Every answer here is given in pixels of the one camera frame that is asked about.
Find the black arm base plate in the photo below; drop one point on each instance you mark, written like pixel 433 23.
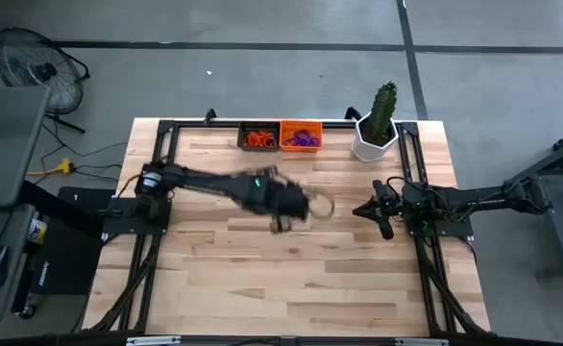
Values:
pixel 118 218
pixel 449 230

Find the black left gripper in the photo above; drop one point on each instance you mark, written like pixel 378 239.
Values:
pixel 281 214

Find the grey desk panel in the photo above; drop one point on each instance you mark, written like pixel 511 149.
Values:
pixel 7 144

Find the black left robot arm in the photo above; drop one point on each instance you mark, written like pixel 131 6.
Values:
pixel 204 180

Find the orange plastic basket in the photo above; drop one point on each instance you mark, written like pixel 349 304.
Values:
pixel 286 126

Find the black aluminium rig frame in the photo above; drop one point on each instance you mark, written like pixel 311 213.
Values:
pixel 408 129

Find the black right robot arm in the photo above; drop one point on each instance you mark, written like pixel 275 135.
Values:
pixel 483 199

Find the small printed can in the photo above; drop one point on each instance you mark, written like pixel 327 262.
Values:
pixel 36 231

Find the white metal bracket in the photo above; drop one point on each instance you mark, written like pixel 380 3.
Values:
pixel 154 341
pixel 421 342

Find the black desk beam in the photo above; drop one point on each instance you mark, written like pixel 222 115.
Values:
pixel 56 207

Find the white plant pot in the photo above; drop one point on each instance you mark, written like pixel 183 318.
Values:
pixel 373 154

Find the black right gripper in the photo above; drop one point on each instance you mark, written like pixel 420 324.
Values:
pixel 388 206

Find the tall green cactus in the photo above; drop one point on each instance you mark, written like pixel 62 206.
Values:
pixel 382 110

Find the grey rounded desk top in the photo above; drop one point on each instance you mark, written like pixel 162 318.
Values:
pixel 19 269

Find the black metal stand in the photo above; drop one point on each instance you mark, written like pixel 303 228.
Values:
pixel 562 240

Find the black caster wheel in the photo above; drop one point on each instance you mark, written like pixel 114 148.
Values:
pixel 26 311

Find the dark plastic basket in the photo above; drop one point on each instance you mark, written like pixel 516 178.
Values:
pixel 239 126

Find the black floor fan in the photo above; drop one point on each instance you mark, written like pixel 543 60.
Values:
pixel 36 72

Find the yellow power plug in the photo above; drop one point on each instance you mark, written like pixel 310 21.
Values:
pixel 63 166

